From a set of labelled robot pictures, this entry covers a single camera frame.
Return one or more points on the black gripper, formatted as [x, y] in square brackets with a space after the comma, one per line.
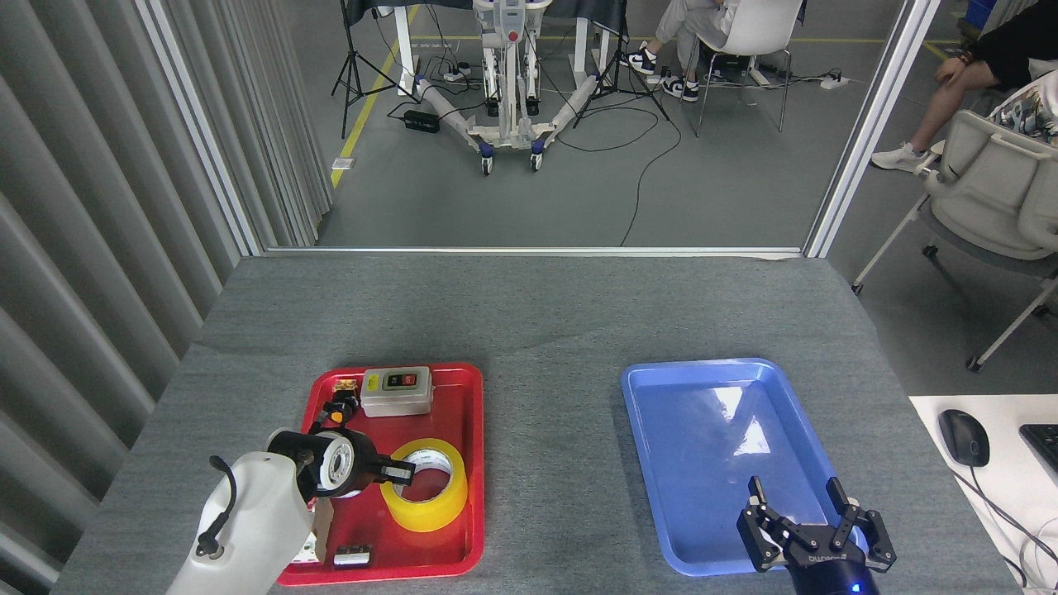
[370, 471]
[831, 574]

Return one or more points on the grey office chair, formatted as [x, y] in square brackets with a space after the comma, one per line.
[992, 190]

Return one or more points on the white circuit breaker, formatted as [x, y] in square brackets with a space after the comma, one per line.
[307, 551]

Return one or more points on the white desk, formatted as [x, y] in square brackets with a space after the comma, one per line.
[1008, 487]

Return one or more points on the person on grey chair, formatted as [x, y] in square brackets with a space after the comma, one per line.
[1029, 111]

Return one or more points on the silver post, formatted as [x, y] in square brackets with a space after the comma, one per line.
[872, 124]
[198, 124]

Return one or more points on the red plastic tray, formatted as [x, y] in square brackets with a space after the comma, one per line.
[459, 545]

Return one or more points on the yellow tape roll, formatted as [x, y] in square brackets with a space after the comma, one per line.
[426, 516]

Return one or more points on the person on white chair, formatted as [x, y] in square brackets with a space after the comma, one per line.
[682, 21]

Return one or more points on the blue plastic tray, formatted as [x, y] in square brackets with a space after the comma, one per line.
[702, 463]

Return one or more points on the black tripod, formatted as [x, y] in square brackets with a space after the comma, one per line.
[355, 58]
[616, 74]

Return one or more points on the small black white block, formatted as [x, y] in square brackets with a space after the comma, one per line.
[352, 557]

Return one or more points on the white chair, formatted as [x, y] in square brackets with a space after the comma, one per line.
[756, 29]

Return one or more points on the black power adapter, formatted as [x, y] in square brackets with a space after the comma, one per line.
[421, 121]

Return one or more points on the grey switch box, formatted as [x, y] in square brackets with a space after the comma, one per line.
[397, 403]

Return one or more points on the white wheeled stand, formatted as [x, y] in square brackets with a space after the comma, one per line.
[512, 128]

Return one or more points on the white power strip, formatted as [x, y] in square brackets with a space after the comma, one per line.
[835, 82]

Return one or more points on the silver crossbar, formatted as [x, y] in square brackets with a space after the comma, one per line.
[537, 250]

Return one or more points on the black yellow push button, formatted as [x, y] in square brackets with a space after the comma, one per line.
[345, 385]

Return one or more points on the black keyboard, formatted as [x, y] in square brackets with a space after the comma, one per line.
[1043, 446]

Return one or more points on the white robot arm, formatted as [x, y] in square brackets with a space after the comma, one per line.
[256, 529]

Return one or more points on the person with bare legs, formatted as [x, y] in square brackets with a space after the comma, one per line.
[1004, 45]

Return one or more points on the blue bin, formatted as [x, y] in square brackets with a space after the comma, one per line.
[982, 12]

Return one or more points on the black computer mouse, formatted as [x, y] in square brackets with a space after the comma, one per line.
[964, 438]

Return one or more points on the person's hand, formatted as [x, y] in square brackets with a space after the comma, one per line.
[952, 72]

